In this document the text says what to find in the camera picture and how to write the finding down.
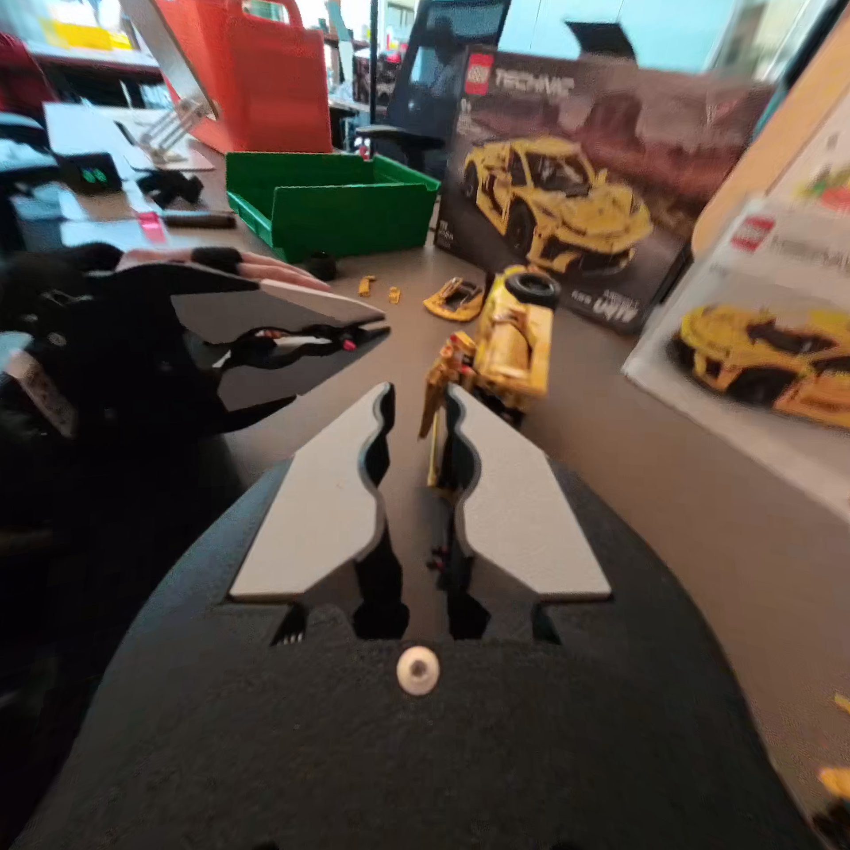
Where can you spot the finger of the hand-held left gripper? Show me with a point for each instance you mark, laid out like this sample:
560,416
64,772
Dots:
285,382
299,309

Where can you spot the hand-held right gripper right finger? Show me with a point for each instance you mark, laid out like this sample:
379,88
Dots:
524,524

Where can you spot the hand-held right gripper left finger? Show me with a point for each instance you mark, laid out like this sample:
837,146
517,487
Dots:
319,518

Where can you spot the yellow toy brick car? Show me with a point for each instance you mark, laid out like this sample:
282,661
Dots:
518,345

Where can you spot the desk lamp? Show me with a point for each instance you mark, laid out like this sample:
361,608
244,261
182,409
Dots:
169,60

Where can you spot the person's left hand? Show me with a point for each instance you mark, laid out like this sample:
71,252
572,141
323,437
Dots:
285,273

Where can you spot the loose black toy wheel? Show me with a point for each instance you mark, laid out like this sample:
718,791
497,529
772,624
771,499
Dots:
322,265

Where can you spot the green plastic bin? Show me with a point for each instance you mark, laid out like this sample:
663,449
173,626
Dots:
332,212

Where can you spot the yellow brick hood panel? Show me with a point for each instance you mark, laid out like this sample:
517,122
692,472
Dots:
438,307

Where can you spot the pink sticky note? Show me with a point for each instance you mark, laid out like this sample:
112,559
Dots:
151,226

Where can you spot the small black object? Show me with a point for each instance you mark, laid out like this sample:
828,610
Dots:
169,187

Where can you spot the black device green lights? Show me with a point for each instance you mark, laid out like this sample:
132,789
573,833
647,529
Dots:
90,174

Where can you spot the red plastic carry case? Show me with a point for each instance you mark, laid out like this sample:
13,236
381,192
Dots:
265,86

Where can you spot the black office chair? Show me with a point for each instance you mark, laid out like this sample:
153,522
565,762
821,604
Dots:
425,99

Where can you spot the white paper sheet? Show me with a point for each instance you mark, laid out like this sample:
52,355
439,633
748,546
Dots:
79,126

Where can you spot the toy car instruction booklet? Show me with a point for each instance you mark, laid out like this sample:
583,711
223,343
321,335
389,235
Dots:
763,398

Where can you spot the toy car set box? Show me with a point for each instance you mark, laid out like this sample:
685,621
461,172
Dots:
631,119

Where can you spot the yellow round brick piece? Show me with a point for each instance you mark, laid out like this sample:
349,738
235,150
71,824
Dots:
835,782

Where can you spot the tan cardboard box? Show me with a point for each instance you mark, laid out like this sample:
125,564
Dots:
763,153

